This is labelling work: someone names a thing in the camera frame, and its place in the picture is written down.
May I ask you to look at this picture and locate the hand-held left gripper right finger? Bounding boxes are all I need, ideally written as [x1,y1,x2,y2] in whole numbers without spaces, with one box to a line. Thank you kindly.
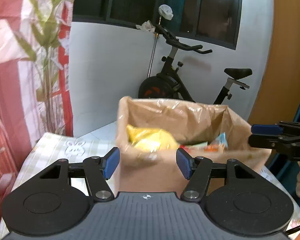
[176,147,257,202]

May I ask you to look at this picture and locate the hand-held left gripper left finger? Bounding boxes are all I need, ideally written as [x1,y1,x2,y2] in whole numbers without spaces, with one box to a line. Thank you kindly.
[40,147,120,202]

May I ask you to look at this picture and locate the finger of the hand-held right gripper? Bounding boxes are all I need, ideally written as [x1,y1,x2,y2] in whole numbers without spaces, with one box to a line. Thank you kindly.
[251,121,300,137]
[248,134,290,153]

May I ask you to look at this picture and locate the red green snack packet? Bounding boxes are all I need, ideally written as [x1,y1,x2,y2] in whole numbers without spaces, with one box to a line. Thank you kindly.
[179,141,208,152]

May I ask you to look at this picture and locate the cardboard box with plastic liner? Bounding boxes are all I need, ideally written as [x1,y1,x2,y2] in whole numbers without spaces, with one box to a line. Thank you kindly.
[115,96,272,193]

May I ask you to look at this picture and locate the blue orange snack packet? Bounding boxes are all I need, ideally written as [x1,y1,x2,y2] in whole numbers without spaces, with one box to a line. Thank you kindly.
[207,132,228,153]

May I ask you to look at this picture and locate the yellow snack packet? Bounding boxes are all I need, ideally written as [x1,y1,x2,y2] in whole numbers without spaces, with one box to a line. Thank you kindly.
[126,124,180,153]

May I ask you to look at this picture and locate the checkered tablecloth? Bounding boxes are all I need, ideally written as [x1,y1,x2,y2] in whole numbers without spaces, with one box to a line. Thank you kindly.
[0,121,300,240]

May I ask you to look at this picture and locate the wooden door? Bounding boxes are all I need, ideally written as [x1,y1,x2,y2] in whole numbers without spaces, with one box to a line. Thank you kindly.
[247,0,300,128]

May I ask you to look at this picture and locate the black exercise bike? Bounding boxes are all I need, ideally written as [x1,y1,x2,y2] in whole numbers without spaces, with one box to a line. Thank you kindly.
[137,24,253,105]

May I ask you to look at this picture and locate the metal pole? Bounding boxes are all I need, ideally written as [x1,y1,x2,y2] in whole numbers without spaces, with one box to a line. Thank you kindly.
[147,34,158,79]

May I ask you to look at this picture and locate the crumpled white cloth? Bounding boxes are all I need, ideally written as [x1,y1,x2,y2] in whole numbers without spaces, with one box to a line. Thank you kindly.
[136,20,155,33]

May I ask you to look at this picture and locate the red plant printed cloth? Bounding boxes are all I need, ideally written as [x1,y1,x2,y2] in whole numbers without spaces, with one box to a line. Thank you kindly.
[0,0,78,240]

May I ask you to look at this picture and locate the white plastic bag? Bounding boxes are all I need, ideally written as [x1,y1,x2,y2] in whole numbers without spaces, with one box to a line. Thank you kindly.
[158,4,174,20]

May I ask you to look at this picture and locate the dark framed window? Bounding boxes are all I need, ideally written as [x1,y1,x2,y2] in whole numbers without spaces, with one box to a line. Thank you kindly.
[72,0,243,50]

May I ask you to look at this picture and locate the black cable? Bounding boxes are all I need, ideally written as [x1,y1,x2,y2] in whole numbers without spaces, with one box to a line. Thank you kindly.
[286,221,300,235]

